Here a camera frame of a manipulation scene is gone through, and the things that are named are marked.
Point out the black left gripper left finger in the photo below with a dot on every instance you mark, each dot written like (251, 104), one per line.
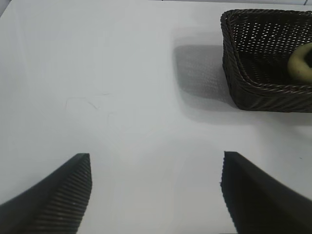
(48, 202)

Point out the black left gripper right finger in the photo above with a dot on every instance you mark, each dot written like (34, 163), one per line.
(263, 207)

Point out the dark brown woven basket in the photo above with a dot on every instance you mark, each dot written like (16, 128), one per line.
(243, 85)

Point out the pale yellow egg yolk pastry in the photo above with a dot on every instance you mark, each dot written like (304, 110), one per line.
(298, 65)

